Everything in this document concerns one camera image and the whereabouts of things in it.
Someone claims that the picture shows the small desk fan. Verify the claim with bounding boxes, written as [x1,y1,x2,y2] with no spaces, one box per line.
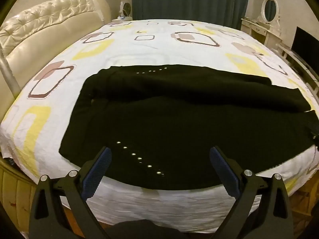
[118,1,134,22]

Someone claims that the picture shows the black flat screen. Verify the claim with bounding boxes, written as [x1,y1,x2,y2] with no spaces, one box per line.
[291,26,319,60]

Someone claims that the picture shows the wooden bed frame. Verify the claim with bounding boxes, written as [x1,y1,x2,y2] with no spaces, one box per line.
[0,158,38,239]

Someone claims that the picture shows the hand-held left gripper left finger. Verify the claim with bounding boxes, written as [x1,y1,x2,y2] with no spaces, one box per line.
[29,146,112,239]

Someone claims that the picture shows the white oval vanity mirror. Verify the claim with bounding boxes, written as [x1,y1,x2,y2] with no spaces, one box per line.
[260,0,281,24]

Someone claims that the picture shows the cream tufted headboard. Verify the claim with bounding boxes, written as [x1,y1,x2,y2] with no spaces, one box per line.
[0,0,111,105]

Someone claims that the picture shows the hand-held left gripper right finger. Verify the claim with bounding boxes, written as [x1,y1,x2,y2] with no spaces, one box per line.
[209,146,293,239]

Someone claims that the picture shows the white dressing table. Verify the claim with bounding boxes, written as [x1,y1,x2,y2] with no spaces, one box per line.
[240,17,283,48]

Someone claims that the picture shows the dark green curtain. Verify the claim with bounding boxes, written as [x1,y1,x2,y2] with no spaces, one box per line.
[131,0,252,29]

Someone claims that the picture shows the person's dark clothing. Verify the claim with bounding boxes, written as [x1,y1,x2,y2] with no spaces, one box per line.
[110,219,190,239]

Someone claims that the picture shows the black pants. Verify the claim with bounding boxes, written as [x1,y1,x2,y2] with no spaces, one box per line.
[58,65,319,191]

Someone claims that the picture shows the white low cabinet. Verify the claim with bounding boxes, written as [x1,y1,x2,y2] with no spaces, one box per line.
[275,42,319,95]

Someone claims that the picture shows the white patterned bed sheet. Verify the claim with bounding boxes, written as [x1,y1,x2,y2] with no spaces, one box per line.
[0,19,319,232]

